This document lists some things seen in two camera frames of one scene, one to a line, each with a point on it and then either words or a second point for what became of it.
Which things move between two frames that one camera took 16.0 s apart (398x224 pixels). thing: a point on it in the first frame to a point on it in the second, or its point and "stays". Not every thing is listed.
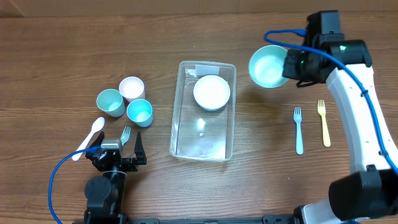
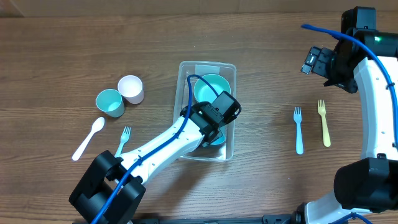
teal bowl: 267,65 to 217,83
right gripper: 289,72 to 348,83
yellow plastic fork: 322,111 stays
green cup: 111,101 stays
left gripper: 130,162 to 207,140
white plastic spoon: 97,126 stays
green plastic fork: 125,136 stays
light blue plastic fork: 297,117 stays
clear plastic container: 203,111 stays
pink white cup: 132,88 stays
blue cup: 140,111 to 219,141
